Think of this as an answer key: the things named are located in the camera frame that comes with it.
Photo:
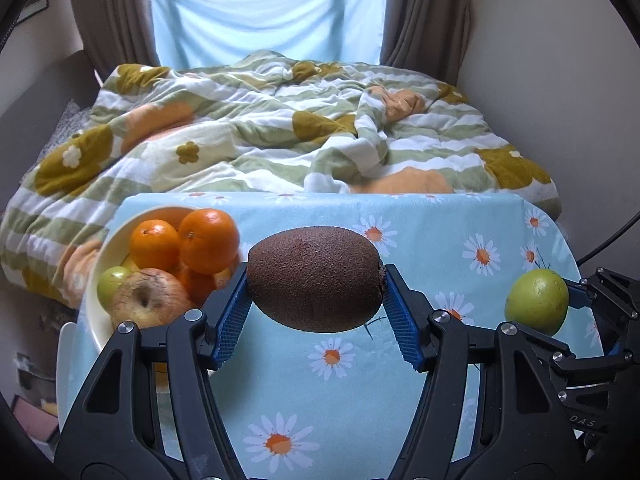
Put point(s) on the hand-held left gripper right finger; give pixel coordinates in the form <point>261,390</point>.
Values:
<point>400,310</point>

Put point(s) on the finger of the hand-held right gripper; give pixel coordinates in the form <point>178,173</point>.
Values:
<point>577,296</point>
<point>585,367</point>

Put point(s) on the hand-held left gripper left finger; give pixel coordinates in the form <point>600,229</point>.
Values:
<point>232,315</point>

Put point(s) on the large green apple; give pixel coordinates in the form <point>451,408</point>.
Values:
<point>536,301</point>

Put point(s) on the large orange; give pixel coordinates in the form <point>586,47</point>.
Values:
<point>209,240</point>

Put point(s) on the wrinkled yellow apple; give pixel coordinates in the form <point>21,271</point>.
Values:
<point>145,297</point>

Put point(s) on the brown kiwi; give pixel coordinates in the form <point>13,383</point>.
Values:
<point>315,280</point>

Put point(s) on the small green fruit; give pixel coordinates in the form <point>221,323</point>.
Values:
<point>112,285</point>

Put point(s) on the cream bowl with duck print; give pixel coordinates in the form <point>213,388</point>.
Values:
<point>117,242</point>

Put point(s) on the medium orange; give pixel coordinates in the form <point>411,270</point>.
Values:
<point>154,245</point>

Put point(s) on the blue daisy tablecloth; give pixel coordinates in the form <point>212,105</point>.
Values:
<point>325,400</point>

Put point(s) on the striped flower blanket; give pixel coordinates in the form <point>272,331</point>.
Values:
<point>250,125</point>

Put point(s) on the grey curtain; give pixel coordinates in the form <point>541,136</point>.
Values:
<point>115,15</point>
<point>425,15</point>

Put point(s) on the light blue window sheet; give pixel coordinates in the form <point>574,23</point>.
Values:
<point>270,10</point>

